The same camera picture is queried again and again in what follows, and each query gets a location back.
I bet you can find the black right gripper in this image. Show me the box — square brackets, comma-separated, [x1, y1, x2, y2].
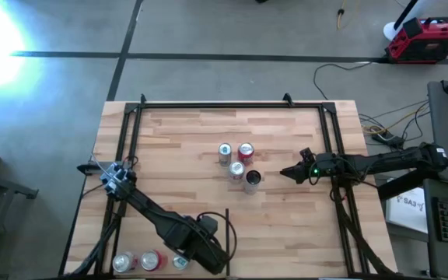
[280, 153, 344, 186]

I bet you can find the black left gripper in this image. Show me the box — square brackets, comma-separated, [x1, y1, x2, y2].
[171, 225, 229, 275]

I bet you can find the silver blue Red Bull can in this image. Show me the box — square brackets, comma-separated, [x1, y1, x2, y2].
[171, 253, 190, 271]
[217, 142, 233, 168]

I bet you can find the white Celsius can black lid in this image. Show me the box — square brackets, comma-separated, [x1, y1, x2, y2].
[243, 170, 263, 196]

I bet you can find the red soda can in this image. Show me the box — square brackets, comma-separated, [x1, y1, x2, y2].
[237, 142, 256, 166]
[140, 248, 170, 272]

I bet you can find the white Celsius can silver lid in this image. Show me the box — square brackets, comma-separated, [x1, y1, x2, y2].
[111, 250, 139, 275]
[228, 160, 246, 186]

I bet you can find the black power strip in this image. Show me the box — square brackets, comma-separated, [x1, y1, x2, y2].
[371, 130, 405, 148]

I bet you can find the black desk leg bar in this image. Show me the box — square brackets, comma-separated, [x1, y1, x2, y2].
[376, 166, 439, 201]

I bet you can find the white printed paper sheet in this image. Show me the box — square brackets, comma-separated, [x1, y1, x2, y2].
[385, 187, 429, 234]

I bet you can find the dark grey keyboard desk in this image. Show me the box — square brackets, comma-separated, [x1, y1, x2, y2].
[422, 178, 448, 280]

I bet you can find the white floor stand base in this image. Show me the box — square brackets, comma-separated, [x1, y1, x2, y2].
[383, 0, 437, 41]

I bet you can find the red black tool box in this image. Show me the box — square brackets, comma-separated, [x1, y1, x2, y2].
[384, 16, 448, 65]

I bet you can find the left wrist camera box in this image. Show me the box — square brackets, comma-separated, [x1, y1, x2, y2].
[199, 215, 219, 234]

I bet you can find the yellow floor cable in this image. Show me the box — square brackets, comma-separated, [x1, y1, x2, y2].
[362, 101, 431, 135]

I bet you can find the black floor cable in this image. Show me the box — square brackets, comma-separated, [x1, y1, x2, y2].
[312, 61, 373, 101]

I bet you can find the yellow cable with plug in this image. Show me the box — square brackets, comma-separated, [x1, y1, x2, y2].
[336, 0, 362, 31]

